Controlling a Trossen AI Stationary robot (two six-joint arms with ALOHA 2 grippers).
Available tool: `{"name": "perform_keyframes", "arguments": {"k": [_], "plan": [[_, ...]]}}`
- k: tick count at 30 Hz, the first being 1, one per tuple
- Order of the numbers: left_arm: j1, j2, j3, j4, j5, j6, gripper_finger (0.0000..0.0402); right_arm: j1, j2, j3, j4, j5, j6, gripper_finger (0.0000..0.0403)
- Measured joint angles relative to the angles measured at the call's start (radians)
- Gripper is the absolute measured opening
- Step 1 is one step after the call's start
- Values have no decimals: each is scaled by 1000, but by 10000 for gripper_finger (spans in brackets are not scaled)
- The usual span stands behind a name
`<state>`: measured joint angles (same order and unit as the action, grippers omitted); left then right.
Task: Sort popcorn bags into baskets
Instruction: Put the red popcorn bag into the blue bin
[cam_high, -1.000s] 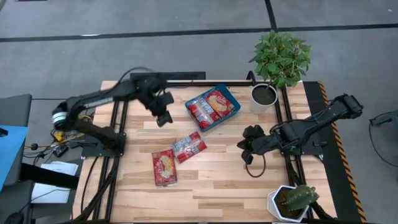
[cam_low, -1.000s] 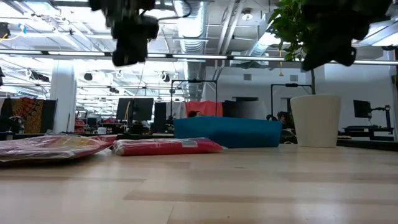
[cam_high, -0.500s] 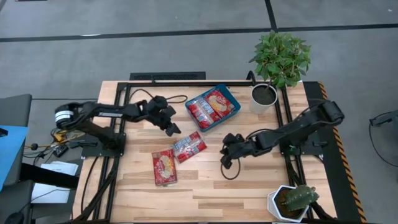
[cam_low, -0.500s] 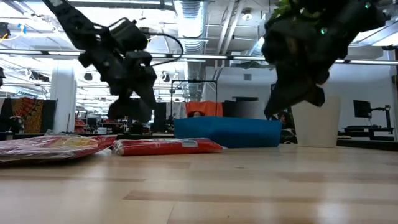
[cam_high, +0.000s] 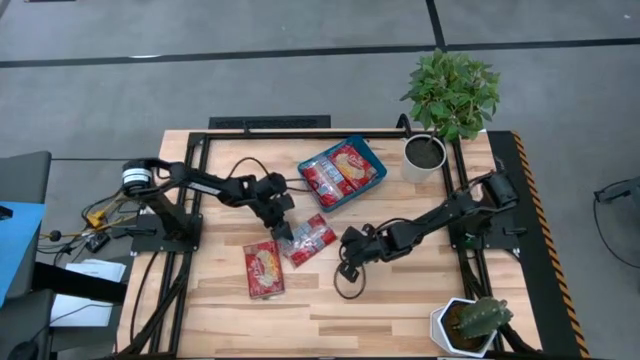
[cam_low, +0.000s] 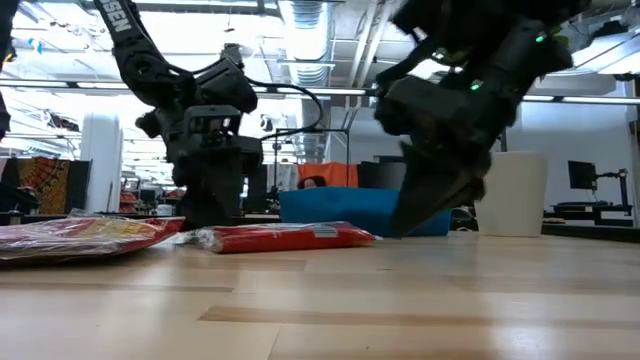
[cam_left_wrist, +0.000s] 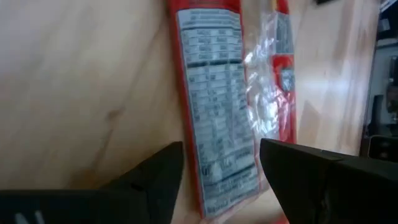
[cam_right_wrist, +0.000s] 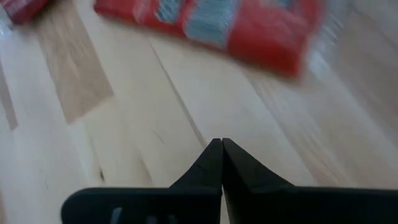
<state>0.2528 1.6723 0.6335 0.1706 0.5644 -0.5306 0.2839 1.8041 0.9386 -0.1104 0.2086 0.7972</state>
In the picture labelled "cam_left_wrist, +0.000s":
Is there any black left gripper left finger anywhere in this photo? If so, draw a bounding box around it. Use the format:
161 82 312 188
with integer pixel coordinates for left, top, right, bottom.
0 141 185 224

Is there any red popcorn bag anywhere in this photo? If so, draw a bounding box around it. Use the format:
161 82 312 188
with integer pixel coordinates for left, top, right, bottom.
166 0 298 220

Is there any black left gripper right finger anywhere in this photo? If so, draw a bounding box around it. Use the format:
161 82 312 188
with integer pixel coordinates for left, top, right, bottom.
259 138 398 224

